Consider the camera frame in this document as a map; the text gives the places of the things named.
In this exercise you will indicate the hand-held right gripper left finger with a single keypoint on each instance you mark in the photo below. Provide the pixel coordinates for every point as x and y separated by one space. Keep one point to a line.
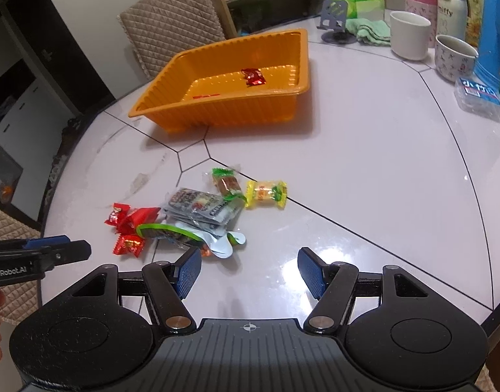
189 271

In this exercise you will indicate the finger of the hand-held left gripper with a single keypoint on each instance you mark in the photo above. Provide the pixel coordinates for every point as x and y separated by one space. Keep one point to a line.
70 251
46 241

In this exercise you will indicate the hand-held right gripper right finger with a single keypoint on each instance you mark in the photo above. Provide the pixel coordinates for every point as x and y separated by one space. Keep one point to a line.
311 272

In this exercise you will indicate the grey snack packet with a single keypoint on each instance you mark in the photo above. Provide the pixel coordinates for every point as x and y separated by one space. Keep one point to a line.
193 222
205 203

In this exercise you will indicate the red candy with yellow print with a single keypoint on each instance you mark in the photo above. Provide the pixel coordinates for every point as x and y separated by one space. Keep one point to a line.
129 246

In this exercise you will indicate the large red snack packet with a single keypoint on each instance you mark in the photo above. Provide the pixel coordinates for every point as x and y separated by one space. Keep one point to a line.
142 215

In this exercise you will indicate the brown candy with green wrapper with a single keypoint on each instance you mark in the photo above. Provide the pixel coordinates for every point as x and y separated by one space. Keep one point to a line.
225 183

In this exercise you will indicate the orange plastic tray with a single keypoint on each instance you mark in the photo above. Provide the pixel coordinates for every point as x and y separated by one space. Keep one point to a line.
233 110

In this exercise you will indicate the red foil candy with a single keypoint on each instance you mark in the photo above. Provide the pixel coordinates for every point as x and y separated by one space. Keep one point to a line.
253 76

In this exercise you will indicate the white drawer cabinet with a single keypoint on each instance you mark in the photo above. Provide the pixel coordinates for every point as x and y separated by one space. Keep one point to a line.
33 110

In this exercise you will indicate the dark wooden cabinet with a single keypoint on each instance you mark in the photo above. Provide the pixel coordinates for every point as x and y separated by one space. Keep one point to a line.
70 49

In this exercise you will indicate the green cloth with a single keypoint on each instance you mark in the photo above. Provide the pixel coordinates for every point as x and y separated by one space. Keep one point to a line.
372 32

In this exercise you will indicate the white cup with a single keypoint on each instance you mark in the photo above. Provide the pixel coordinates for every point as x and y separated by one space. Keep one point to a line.
409 39

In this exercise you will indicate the patterned mug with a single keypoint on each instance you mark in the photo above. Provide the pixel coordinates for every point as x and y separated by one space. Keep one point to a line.
454 59

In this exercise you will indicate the grey phone stand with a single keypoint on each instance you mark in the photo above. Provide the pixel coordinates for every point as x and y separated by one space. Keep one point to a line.
335 16

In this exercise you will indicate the green tissue box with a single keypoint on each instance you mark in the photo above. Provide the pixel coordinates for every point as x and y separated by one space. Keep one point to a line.
364 4

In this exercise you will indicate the pink lidded bottle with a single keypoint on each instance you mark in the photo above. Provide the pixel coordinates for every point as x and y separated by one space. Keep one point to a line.
419 2

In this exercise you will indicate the white thermos bottle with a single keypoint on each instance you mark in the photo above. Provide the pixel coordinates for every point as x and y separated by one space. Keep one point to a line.
452 8

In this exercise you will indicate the blue thermos jug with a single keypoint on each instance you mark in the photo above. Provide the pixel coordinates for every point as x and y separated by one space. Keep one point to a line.
494 28

